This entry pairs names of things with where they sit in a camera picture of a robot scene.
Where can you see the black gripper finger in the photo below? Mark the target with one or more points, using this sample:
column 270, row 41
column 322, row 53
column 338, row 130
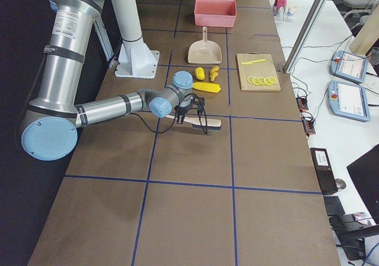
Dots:
column 180, row 119

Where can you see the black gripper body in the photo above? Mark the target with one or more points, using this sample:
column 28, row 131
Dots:
column 182, row 109

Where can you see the beige hand brush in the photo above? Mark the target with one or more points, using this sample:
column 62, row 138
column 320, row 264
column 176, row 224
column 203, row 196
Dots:
column 210, row 123

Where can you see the yellow toy corn cob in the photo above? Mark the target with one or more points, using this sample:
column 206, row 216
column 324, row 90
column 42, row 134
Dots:
column 207, row 87

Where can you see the yellow toy lemon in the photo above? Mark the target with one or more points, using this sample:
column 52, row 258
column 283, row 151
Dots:
column 199, row 73

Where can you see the orange toy ginger root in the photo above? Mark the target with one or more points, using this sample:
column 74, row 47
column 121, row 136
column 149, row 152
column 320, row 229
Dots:
column 214, row 72

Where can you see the beige plastic dustpan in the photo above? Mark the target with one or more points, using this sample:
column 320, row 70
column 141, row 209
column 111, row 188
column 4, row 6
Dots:
column 204, row 51

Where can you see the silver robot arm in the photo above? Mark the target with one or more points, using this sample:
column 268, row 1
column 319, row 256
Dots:
column 49, row 128

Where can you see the pink plastic bin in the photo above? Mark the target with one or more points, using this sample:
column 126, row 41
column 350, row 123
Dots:
column 215, row 13

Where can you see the wooden cutting board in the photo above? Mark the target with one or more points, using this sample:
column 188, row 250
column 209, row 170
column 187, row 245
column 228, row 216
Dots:
column 263, row 69

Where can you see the yellow plastic knife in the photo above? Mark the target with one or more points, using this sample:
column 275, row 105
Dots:
column 253, row 61

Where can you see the upper orange adapter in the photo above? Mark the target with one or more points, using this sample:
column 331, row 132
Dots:
column 302, row 103

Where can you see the orange adapter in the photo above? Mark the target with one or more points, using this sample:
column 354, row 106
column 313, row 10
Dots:
column 308, row 125
column 302, row 103

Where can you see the lower orange adapter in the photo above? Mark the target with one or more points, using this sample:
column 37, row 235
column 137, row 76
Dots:
column 308, row 125

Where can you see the white paper cup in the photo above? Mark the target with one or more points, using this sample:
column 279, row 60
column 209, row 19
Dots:
column 292, row 9

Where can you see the black box with label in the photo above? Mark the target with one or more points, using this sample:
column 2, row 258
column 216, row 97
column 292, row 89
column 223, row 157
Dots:
column 323, row 171

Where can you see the lower teach pendant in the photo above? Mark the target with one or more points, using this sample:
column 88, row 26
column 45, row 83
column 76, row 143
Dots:
column 349, row 101

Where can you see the teach pendant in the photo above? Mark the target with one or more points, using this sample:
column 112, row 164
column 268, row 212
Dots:
column 349, row 66
column 349, row 101

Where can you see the upper teach pendant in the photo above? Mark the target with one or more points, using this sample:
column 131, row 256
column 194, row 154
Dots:
column 349, row 66

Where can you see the black monitor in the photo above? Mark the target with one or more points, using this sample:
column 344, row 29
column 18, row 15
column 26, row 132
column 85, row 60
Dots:
column 364, row 174

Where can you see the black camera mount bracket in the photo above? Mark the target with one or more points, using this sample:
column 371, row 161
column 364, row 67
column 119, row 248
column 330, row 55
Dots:
column 197, row 103

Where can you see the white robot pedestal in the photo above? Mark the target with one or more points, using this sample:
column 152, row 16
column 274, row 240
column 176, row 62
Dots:
column 135, row 60

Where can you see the aluminium frame post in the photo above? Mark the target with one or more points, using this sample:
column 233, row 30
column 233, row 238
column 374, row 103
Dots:
column 304, row 33

